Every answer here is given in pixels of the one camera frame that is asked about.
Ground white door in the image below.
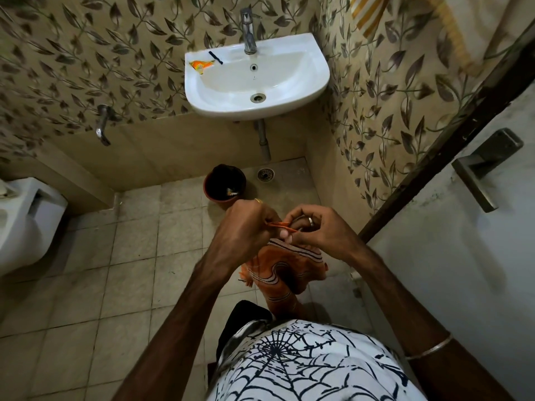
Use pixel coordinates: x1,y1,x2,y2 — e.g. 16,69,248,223
359,81,535,401

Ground brown plastic bucket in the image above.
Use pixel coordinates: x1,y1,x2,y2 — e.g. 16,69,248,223
203,164,247,211

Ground orange plastic wrapper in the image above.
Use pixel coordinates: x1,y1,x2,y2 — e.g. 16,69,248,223
189,59,216,75

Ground chrome wall tap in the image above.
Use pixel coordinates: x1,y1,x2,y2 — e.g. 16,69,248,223
95,104,115,147

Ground grey metal door handle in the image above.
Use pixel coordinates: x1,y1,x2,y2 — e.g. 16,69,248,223
451,128,525,214

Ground white ceramic toilet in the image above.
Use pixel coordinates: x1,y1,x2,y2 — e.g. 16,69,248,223
0,177,69,277

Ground yellow striped towel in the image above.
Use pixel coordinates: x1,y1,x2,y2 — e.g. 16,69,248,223
350,0,394,39

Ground beige hanging cloth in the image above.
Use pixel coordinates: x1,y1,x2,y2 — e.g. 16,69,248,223
418,0,535,78

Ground person's left forearm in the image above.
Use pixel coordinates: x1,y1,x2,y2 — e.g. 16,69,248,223
112,248,251,401

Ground white web print shirt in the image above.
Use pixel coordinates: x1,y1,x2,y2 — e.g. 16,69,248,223
206,319,428,401

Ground person's left hand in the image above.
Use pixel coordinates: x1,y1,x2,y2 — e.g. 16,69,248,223
207,199,298,268

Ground dark wooden door frame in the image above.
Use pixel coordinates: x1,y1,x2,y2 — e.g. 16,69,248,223
358,26,535,243

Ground person's right forearm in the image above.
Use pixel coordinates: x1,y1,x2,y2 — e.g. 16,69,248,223
348,245,504,401

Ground orange patterned cloth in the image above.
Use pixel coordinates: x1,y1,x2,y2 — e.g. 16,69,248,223
239,239,329,316

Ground grey basin drain pipe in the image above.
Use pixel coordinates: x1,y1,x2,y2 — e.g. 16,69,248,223
256,118,272,162

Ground person's right hand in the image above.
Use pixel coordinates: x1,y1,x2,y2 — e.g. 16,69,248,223
284,206,369,264

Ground chrome basin faucet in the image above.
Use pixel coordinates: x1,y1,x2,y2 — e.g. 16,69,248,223
239,8,262,55

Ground white ceramic wash basin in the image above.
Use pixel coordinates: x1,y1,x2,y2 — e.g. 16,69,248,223
184,33,331,121

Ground black trousers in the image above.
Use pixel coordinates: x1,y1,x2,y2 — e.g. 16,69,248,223
215,300,275,360

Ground silver wrist bangle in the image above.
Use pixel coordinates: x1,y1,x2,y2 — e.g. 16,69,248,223
404,332,454,361

